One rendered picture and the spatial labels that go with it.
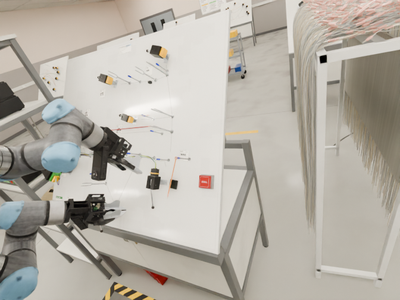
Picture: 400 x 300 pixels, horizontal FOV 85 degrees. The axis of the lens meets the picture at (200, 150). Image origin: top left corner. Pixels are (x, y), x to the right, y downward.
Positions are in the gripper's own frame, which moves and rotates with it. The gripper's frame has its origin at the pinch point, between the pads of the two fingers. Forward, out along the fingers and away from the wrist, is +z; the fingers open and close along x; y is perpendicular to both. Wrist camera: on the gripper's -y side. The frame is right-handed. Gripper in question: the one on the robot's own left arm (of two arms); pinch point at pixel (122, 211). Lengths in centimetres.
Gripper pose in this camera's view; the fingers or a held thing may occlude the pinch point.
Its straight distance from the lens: 92.5
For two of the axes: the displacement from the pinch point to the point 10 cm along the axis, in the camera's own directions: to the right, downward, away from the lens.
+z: 7.4, 1.3, 6.6
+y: 5.6, -6.5, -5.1
